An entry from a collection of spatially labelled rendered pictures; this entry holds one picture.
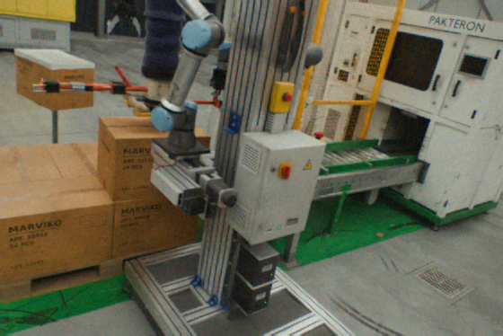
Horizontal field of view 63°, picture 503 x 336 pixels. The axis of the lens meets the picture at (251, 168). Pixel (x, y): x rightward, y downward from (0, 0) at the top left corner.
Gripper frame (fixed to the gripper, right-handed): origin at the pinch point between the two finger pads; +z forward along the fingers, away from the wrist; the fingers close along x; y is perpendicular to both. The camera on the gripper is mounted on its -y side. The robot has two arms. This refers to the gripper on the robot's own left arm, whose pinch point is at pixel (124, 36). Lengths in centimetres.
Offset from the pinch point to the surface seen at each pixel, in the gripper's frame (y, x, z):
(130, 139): 17, -14, 59
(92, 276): 19, 5, 150
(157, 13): 27.5, -28.9, -10.3
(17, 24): 762, -87, 98
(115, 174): 18, -6, 80
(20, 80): 222, 5, 76
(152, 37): 30.6, -28.3, 3.1
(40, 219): 18, 34, 102
